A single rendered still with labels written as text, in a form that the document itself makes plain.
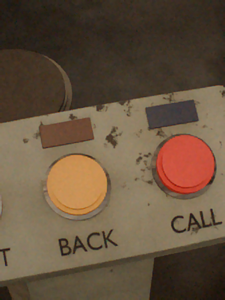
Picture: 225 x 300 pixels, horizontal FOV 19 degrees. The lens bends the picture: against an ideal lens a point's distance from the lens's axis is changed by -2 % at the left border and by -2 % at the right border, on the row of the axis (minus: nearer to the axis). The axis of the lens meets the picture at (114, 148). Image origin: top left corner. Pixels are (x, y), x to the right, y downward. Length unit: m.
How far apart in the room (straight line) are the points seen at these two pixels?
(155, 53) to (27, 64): 0.73
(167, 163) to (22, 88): 0.21
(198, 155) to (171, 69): 0.86
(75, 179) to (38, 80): 0.19
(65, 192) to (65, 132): 0.04
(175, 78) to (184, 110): 0.83
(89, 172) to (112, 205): 0.03
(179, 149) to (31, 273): 0.13
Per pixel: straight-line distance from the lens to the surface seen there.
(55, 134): 0.46
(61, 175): 0.44
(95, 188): 0.44
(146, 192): 0.46
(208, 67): 1.33
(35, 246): 0.45
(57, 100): 0.60
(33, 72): 0.62
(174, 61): 1.33
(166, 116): 0.47
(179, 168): 0.45
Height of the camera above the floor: 0.99
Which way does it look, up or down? 56 degrees down
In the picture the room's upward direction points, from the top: straight up
